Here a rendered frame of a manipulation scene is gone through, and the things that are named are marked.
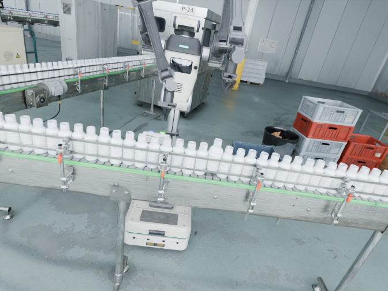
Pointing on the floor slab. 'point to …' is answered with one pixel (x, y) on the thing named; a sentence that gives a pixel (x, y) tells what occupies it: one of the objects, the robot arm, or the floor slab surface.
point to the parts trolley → (379, 116)
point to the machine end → (166, 19)
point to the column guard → (238, 74)
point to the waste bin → (282, 146)
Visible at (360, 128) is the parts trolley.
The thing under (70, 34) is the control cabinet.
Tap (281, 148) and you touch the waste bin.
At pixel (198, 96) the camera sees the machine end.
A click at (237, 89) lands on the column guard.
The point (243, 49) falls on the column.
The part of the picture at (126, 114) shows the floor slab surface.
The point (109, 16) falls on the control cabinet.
